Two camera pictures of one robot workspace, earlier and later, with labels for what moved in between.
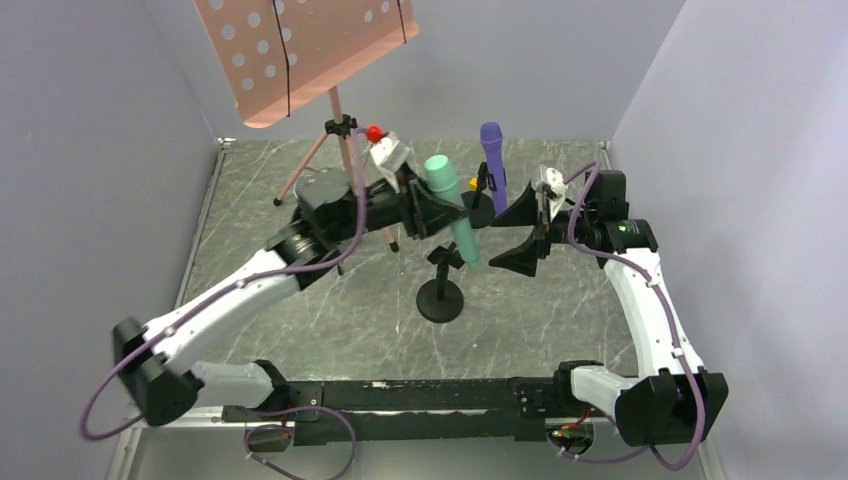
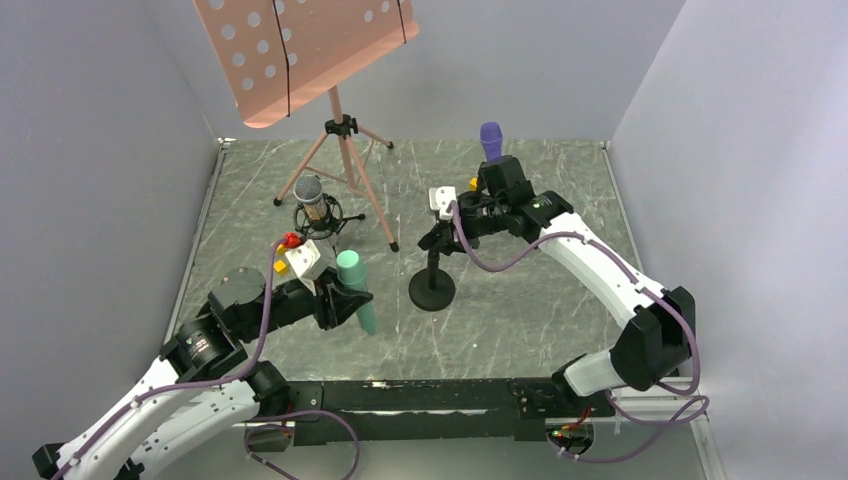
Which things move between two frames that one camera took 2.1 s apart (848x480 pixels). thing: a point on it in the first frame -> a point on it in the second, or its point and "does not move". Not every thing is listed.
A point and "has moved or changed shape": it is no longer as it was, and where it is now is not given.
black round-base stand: [440, 300] has moved or changed shape
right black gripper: [543, 223] -> [448, 232]
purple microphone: [491, 135] does not move
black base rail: [414, 409] does not move
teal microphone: [440, 173] -> [351, 271]
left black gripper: [413, 208] -> [333, 304]
